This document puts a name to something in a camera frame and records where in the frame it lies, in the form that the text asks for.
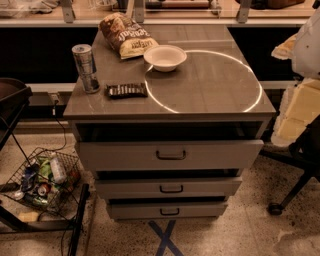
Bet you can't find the grey drawer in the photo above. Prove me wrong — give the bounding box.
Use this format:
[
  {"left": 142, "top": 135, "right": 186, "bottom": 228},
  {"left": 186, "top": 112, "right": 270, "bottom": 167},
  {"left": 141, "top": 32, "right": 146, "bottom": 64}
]
[
  {"left": 107, "top": 201, "right": 227, "bottom": 220},
  {"left": 75, "top": 140, "right": 263, "bottom": 171},
  {"left": 95, "top": 177, "right": 242, "bottom": 199}
]

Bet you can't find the grey drawer cabinet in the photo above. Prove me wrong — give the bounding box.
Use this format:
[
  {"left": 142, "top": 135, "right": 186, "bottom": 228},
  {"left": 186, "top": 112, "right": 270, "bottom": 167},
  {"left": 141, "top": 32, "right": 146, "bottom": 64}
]
[{"left": 64, "top": 25, "right": 275, "bottom": 205}]

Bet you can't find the grey top drawer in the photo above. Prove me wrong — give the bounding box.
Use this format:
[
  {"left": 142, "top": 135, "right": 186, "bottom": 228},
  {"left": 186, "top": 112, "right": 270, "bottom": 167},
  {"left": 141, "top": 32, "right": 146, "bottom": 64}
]
[{"left": 75, "top": 140, "right": 263, "bottom": 171}]

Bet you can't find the grey bottom drawer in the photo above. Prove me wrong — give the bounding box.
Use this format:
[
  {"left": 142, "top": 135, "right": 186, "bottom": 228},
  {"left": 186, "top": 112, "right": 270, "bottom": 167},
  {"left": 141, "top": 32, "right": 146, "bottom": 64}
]
[{"left": 107, "top": 201, "right": 227, "bottom": 220}]

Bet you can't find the dark snack bar wrapper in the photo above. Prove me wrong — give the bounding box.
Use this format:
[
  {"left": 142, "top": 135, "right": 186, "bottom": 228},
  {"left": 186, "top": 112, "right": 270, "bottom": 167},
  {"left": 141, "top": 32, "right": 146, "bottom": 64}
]
[{"left": 106, "top": 83, "right": 148, "bottom": 99}]

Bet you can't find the white bowl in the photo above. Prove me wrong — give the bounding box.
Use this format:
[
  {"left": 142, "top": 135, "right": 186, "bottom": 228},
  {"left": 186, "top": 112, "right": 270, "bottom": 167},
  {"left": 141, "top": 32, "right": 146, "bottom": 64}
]
[{"left": 144, "top": 45, "right": 187, "bottom": 72}]

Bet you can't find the brown chip bag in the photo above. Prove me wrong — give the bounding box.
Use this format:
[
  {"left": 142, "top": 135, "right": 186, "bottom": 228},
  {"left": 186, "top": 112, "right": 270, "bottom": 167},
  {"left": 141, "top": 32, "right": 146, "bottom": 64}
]
[{"left": 99, "top": 12, "right": 158, "bottom": 59}]

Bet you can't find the silver drink can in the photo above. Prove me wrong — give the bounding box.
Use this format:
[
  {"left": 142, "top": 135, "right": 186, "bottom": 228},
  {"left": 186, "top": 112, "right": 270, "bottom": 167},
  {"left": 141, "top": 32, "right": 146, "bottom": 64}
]
[{"left": 72, "top": 44, "right": 100, "bottom": 94}]

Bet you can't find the clear plastic bottle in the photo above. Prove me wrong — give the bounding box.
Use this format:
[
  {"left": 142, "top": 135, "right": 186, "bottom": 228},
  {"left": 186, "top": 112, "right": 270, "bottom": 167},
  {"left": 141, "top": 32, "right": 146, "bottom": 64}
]
[{"left": 50, "top": 152, "right": 67, "bottom": 184}]

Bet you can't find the red soda can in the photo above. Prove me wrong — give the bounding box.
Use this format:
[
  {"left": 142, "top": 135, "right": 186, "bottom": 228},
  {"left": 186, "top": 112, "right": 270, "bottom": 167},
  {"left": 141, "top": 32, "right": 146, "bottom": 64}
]
[{"left": 37, "top": 183, "right": 51, "bottom": 197}]

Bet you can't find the black office chair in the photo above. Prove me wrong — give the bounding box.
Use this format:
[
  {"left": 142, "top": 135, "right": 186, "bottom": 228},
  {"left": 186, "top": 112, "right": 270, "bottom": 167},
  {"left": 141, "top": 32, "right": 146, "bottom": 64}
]
[{"left": 260, "top": 116, "right": 320, "bottom": 215}]

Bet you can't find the black cart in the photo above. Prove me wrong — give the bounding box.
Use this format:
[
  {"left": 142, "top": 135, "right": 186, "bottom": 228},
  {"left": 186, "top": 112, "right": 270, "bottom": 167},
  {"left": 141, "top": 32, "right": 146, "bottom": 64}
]
[{"left": 0, "top": 78, "right": 90, "bottom": 256}]

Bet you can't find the black power cable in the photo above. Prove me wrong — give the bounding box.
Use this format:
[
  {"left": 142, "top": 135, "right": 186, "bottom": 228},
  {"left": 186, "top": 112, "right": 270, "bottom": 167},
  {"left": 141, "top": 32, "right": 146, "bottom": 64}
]
[{"left": 51, "top": 99, "right": 69, "bottom": 153}]

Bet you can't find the wire basket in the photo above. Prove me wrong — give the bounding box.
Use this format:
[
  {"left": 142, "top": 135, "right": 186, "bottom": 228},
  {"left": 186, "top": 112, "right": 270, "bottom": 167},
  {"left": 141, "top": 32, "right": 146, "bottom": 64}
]
[{"left": 1, "top": 148, "right": 81, "bottom": 212}]

